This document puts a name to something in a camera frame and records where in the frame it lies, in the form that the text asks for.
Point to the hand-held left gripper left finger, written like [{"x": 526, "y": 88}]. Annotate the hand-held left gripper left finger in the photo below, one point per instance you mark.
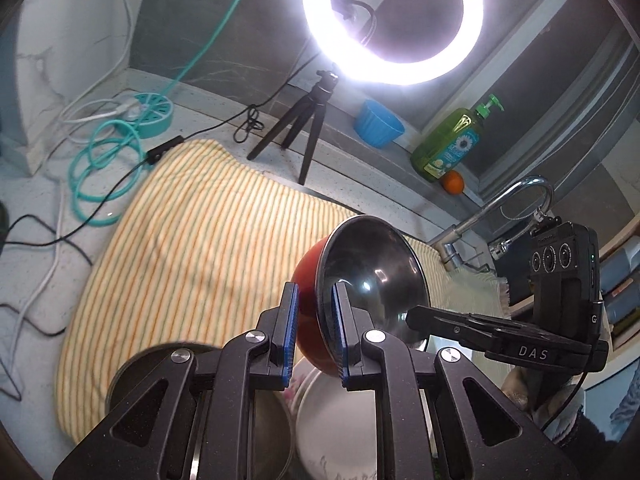
[{"x": 290, "y": 335}]

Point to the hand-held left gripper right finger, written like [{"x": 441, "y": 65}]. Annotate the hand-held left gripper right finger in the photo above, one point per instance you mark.
[{"x": 339, "y": 340}]

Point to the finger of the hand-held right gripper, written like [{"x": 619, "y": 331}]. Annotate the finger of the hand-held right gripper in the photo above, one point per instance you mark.
[{"x": 440, "y": 321}]

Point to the floral white deep plate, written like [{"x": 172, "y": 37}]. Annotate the floral white deep plate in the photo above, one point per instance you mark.
[{"x": 335, "y": 420}]

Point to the red steel bowl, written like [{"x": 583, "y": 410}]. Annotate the red steel bowl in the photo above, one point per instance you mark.
[{"x": 370, "y": 265}]

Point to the dark round pan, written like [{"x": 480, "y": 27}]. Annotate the dark round pan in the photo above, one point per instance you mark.
[{"x": 145, "y": 360}]

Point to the person's right forearm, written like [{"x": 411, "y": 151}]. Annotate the person's right forearm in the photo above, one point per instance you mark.
[{"x": 580, "y": 430}]

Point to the person's right hand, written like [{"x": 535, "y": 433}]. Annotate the person's right hand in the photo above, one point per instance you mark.
[{"x": 520, "y": 392}]

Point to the pale green towel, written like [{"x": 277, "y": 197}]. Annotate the pale green towel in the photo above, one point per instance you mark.
[{"x": 475, "y": 292}]

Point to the grey stacked boxes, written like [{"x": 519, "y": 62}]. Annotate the grey stacked boxes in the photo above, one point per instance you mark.
[{"x": 622, "y": 285}]

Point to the yellow striped cloth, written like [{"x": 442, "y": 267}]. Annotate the yellow striped cloth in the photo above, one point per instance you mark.
[{"x": 200, "y": 260}]

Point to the chrome faucet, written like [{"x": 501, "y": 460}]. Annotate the chrome faucet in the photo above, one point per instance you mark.
[{"x": 500, "y": 200}]

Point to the orange fruit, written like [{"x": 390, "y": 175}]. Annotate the orange fruit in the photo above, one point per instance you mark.
[{"x": 453, "y": 182}]

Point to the green soap bottle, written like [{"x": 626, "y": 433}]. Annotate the green soap bottle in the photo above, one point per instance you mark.
[{"x": 450, "y": 145}]

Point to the blue ribbed cup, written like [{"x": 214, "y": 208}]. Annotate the blue ribbed cup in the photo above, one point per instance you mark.
[{"x": 377, "y": 122}]

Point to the black mini tripod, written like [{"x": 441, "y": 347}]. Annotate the black mini tripod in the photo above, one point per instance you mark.
[{"x": 320, "y": 92}]

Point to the teal round power strip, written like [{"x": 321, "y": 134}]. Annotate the teal round power strip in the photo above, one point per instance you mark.
[{"x": 152, "y": 115}]

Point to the black phone holder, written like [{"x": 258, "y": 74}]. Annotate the black phone holder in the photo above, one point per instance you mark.
[{"x": 350, "y": 5}]

